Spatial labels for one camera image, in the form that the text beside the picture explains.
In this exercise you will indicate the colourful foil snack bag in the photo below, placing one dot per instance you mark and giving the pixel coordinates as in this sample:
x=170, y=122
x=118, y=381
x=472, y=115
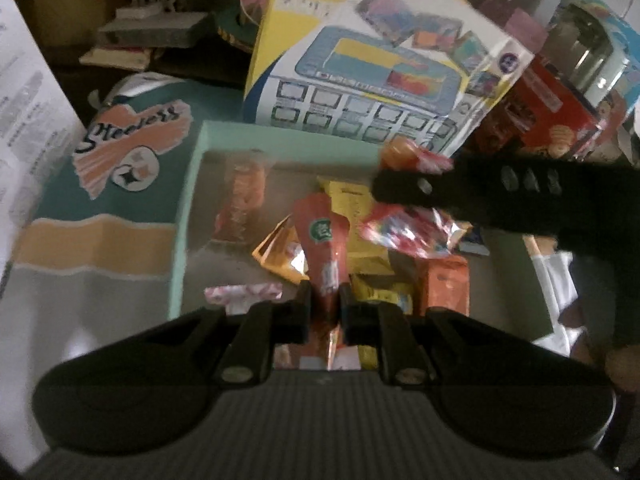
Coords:
x=410, y=232

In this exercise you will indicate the red cookie tin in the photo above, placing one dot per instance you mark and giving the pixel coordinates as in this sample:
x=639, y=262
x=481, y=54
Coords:
x=540, y=110

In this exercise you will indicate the white printed instruction sheet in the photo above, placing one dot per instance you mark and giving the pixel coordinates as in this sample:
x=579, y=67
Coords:
x=30, y=110

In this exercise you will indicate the small yellow cartoon packet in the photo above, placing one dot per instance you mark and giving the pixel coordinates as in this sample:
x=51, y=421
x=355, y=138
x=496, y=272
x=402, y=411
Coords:
x=280, y=255

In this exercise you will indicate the toy tablet box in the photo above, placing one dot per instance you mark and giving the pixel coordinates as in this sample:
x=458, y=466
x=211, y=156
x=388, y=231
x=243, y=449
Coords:
x=350, y=60

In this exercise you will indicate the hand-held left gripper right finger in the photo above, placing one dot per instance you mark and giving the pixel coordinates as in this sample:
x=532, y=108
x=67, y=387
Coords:
x=357, y=322

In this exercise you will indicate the large yellow snack packet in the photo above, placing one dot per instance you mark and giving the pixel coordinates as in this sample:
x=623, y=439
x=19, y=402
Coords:
x=350, y=197

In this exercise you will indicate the red foil snack packet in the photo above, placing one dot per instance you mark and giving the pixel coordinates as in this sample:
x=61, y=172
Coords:
x=240, y=195

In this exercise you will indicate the red packet with green label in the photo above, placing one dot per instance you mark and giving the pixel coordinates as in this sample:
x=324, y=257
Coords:
x=320, y=240

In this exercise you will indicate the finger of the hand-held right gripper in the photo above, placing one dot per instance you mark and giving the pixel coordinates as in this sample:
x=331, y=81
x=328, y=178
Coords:
x=460, y=190

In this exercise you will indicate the printed blanket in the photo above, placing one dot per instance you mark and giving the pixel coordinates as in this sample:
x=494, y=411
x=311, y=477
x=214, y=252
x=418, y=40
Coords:
x=125, y=240

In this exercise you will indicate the pale green cardboard box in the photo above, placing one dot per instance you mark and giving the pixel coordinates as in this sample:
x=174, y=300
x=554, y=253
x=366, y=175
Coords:
x=182, y=230

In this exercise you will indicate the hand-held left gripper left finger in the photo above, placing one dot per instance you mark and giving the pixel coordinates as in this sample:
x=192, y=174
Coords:
x=295, y=315

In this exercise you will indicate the blue packaged metal cup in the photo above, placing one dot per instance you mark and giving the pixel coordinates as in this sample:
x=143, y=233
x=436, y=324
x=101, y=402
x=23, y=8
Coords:
x=595, y=45

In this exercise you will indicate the yellow snack packet with text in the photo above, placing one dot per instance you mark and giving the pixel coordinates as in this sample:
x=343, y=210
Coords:
x=380, y=292

